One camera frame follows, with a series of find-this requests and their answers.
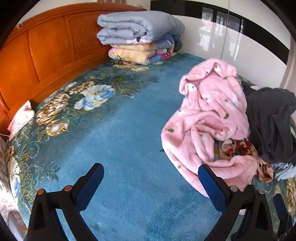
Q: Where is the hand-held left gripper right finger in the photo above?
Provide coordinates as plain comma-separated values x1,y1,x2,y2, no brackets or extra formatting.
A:
198,164,274,241

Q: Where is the folded floral quilt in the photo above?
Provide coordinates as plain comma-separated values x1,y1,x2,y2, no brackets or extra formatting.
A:
108,32,183,65

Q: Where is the folded grey quilt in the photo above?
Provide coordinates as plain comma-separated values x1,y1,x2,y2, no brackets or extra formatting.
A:
96,11,185,45

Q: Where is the pink fleece garment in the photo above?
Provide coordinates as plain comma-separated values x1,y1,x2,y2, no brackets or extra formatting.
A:
161,58,259,197

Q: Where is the light blue cloth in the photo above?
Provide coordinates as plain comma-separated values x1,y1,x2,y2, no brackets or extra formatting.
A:
272,162,296,181

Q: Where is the pink knitted cloth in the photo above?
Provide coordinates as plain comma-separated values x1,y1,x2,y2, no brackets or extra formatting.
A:
7,100,35,141

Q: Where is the dark grey garment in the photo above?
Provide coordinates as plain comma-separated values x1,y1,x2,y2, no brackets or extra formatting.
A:
242,82,296,164

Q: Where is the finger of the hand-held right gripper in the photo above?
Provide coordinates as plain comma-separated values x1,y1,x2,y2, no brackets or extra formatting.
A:
273,194,292,241

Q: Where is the white glossy wardrobe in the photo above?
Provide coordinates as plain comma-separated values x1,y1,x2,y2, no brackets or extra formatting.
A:
150,0,296,93

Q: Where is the wooden bed headboard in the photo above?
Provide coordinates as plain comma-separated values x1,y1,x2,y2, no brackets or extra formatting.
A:
0,3,147,137

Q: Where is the cartoon printed cloth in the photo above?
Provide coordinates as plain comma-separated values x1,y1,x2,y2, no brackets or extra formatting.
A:
221,138,274,183

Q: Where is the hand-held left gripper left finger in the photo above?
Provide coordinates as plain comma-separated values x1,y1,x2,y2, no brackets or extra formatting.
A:
27,163,104,241

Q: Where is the teal floral bedspread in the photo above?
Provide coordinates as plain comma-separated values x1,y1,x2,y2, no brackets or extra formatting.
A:
6,52,296,241

